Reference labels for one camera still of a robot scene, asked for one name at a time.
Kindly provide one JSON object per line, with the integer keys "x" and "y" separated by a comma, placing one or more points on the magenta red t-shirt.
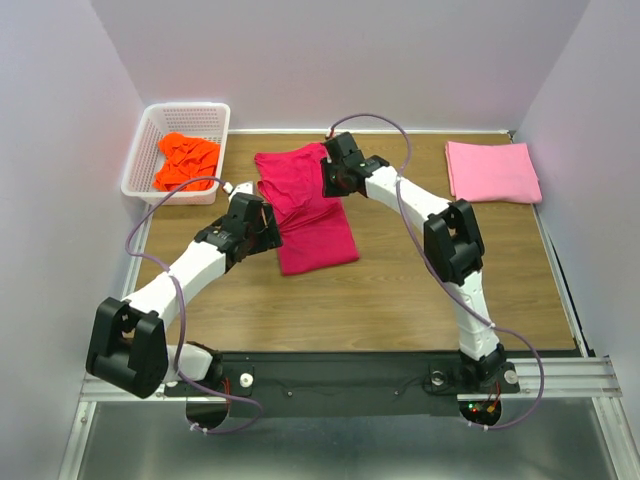
{"x": 314, "y": 229}

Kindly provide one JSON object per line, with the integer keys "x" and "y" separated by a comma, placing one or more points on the white plastic laundry basket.
{"x": 206, "y": 120}

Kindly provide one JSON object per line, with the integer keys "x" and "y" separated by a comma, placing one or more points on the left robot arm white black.
{"x": 128, "y": 346}

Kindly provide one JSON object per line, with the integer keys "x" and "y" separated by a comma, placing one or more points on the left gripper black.
{"x": 270, "y": 236}

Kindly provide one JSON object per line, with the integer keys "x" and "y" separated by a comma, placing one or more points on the folded light pink t-shirt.
{"x": 492, "y": 173}

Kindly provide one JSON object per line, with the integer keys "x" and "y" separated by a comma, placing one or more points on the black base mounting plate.
{"x": 353, "y": 384}

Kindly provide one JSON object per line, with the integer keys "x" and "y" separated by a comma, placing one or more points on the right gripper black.
{"x": 329, "y": 188}

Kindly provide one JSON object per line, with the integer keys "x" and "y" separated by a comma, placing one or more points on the aluminium frame rail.
{"x": 95, "y": 391}

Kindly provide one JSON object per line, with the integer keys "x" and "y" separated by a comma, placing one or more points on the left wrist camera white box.
{"x": 245, "y": 187}

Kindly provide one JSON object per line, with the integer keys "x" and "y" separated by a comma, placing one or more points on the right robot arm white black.
{"x": 447, "y": 237}

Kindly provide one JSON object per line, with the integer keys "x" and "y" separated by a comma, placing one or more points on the orange t-shirt in basket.
{"x": 186, "y": 158}

